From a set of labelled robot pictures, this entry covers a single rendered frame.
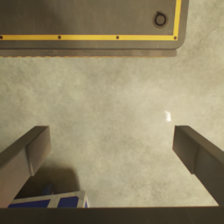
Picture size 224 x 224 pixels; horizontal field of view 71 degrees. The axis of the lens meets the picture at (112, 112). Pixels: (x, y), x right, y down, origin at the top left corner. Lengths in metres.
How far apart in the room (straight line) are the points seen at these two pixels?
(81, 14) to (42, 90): 0.48
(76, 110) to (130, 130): 0.30
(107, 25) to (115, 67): 0.34
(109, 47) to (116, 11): 0.09
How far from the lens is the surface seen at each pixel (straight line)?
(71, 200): 0.84
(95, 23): 0.49
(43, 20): 0.52
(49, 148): 0.17
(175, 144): 0.17
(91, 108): 0.83
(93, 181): 1.03
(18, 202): 0.97
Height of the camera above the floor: 0.80
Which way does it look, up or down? 74 degrees down
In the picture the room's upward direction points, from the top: 177 degrees clockwise
